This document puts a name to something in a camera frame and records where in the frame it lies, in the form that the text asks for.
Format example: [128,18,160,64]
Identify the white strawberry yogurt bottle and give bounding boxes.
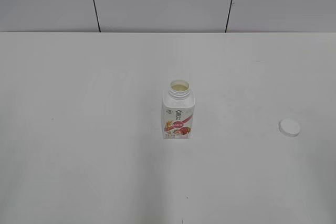
[161,80,195,140]

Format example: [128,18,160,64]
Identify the white plastic bottle cap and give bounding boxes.
[278,119,301,137]

